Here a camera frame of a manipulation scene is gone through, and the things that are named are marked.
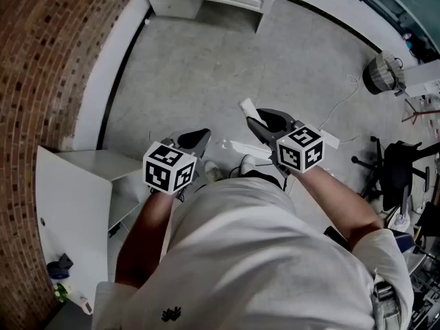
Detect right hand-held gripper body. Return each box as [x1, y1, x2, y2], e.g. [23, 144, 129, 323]
[256, 108, 325, 179]

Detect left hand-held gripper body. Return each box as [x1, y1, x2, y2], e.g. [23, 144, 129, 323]
[142, 128, 212, 201]

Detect small white cylinder item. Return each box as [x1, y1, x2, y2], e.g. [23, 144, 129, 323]
[239, 97, 264, 122]

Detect person's right forearm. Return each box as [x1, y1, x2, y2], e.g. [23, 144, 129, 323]
[291, 165, 384, 251]

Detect person's left forearm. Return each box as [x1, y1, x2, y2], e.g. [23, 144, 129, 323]
[114, 184, 184, 289]

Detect white flat floor plate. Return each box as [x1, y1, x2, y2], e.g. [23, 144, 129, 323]
[229, 139, 273, 158]

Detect white power strip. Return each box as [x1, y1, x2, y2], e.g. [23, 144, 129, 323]
[318, 129, 341, 149]

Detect person's white right shoe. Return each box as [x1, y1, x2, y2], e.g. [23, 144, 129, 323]
[239, 153, 257, 177]

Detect person's white shoe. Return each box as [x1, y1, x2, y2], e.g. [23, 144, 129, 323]
[239, 153, 257, 177]
[203, 160, 225, 183]

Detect person's white left shoe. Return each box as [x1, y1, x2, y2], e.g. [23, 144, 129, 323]
[203, 160, 225, 183]

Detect person's black trousers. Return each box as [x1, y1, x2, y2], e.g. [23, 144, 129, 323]
[240, 169, 285, 189]

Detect black office chair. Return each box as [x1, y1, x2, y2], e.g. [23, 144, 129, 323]
[351, 135, 440, 213]

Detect white corner table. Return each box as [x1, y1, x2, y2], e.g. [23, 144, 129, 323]
[35, 145, 149, 311]

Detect woven waste basket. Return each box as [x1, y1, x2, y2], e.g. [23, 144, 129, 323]
[362, 50, 407, 96]

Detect person's white t-shirt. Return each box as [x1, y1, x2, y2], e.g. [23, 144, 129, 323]
[91, 177, 415, 330]

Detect white sneaker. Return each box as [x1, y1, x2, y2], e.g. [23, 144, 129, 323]
[393, 211, 412, 232]

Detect white cabinet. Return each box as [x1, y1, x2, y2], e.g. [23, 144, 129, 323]
[403, 59, 440, 98]

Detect blue and black gadget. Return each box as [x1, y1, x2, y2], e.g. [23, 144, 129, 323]
[46, 252, 75, 281]

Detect small green plant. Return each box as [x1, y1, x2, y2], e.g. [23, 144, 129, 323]
[53, 283, 69, 303]

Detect white floor cable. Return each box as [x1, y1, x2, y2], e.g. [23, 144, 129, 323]
[318, 73, 360, 131]

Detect red metal frame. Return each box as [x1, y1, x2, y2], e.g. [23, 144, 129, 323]
[401, 98, 440, 124]

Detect grey waist strap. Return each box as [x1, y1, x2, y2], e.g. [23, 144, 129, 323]
[372, 280, 404, 330]

